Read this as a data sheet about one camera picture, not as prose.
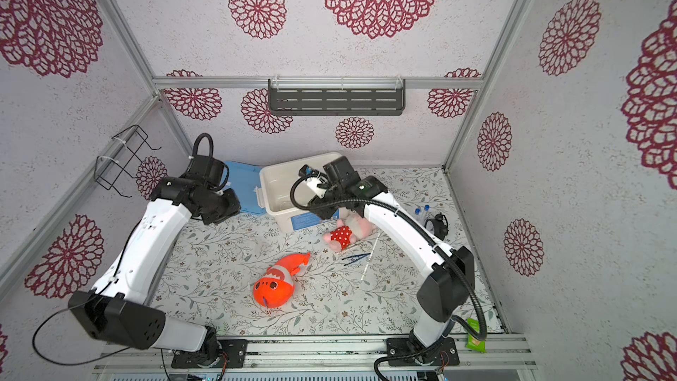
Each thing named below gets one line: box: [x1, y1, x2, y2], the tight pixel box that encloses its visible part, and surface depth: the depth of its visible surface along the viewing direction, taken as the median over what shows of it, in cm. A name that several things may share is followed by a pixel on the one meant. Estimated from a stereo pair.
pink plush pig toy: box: [322, 206, 377, 254], surface depth 94 cm
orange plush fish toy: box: [253, 252, 311, 309], surface depth 80 cm
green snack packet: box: [466, 317, 486, 353], surface depth 76 cm
